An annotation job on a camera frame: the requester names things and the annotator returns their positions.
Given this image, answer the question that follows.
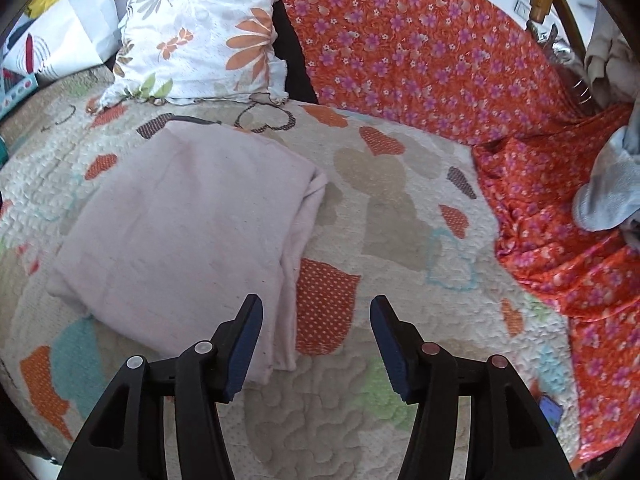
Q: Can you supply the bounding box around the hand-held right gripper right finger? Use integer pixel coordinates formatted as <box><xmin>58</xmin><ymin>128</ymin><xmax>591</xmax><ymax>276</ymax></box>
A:
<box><xmin>369</xmin><ymin>295</ymin><xmax>576</xmax><ymax>480</ymax></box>

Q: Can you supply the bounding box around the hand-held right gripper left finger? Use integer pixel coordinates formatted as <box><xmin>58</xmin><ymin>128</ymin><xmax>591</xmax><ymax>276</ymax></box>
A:
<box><xmin>57</xmin><ymin>294</ymin><xmax>264</xmax><ymax>480</ymax></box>

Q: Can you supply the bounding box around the pale pink garment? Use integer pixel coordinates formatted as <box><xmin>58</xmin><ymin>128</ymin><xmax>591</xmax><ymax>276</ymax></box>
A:
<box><xmin>47</xmin><ymin>122</ymin><xmax>329</xmax><ymax>387</ymax></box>

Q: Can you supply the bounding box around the heart print quilt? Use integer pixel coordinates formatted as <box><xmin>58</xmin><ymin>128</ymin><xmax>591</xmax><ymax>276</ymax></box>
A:
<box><xmin>0</xmin><ymin>67</ymin><xmax>581</xmax><ymax>480</ymax></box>

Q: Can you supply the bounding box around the light blue cloth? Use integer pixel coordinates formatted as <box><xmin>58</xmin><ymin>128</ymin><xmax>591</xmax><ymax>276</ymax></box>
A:
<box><xmin>571</xmin><ymin>125</ymin><xmax>640</xmax><ymax>235</ymax></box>

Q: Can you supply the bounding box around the red floral cloth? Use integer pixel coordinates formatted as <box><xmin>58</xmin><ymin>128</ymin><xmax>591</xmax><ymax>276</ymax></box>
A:
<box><xmin>282</xmin><ymin>0</ymin><xmax>640</xmax><ymax>468</ymax></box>

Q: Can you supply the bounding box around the white floral pillow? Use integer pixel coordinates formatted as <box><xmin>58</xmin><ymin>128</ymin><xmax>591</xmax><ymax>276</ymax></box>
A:
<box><xmin>102</xmin><ymin>0</ymin><xmax>306</xmax><ymax>110</ymax></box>

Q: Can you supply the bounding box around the colourful printed box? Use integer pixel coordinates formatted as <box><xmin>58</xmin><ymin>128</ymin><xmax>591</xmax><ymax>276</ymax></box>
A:
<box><xmin>0</xmin><ymin>67</ymin><xmax>40</xmax><ymax>122</ymax></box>

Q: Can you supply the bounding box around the white paper bag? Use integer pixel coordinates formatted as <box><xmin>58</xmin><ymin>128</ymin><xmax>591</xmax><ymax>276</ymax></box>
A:
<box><xmin>5</xmin><ymin>0</ymin><xmax>122</xmax><ymax>87</ymax></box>

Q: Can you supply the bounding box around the grey beige cloth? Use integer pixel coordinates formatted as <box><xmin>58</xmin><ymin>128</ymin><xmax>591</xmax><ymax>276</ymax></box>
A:
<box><xmin>584</xmin><ymin>0</ymin><xmax>637</xmax><ymax>108</ymax></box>

